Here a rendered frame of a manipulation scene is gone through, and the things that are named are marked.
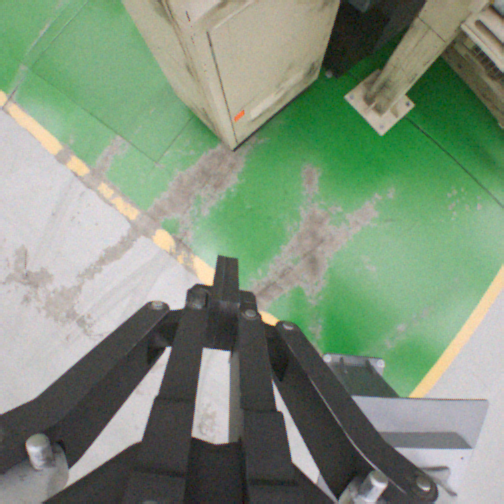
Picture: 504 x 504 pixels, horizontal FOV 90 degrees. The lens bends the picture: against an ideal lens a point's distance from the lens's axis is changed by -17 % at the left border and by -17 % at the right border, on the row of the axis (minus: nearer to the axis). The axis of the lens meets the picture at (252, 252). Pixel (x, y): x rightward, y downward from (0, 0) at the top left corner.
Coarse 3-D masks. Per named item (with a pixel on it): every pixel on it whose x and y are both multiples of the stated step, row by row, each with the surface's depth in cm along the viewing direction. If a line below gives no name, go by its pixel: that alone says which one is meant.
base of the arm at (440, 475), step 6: (420, 468) 65; (426, 468) 65; (432, 468) 65; (438, 468) 65; (444, 468) 64; (432, 474) 63; (438, 474) 63; (444, 474) 63; (450, 474) 63; (438, 480) 62; (444, 480) 63; (444, 486) 63; (450, 492) 63; (456, 498) 61
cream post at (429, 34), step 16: (432, 0) 67; (448, 0) 63; (464, 0) 59; (432, 16) 72; (448, 16) 67; (464, 16) 63; (416, 32) 81; (432, 32) 76; (448, 32) 71; (400, 48) 93; (416, 48) 87; (432, 48) 81; (400, 64) 99; (416, 64) 93; (384, 80) 114; (400, 80) 106; (416, 80) 111; (368, 96) 132; (384, 96) 122; (400, 96) 120; (384, 112) 132
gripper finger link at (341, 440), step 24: (288, 336) 13; (312, 360) 12; (288, 384) 12; (312, 384) 10; (336, 384) 11; (288, 408) 12; (312, 408) 10; (336, 408) 9; (360, 408) 10; (312, 432) 10; (336, 432) 9; (360, 432) 8; (312, 456) 10; (336, 456) 9; (360, 456) 8; (384, 456) 8; (336, 480) 8; (408, 480) 7; (432, 480) 7
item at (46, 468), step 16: (32, 448) 6; (48, 448) 6; (16, 464) 6; (32, 464) 6; (48, 464) 6; (64, 464) 6; (0, 480) 5; (16, 480) 5; (32, 480) 5; (48, 480) 6; (64, 480) 6; (0, 496) 5; (16, 496) 5; (32, 496) 5; (48, 496) 5
